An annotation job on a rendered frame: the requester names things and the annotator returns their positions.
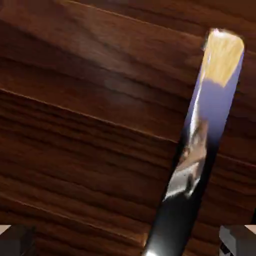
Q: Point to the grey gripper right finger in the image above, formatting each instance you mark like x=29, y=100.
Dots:
x=238, y=241

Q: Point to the dark wood cabinet door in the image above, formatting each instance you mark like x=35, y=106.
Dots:
x=80, y=120

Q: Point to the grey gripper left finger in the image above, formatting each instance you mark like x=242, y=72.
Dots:
x=14, y=242

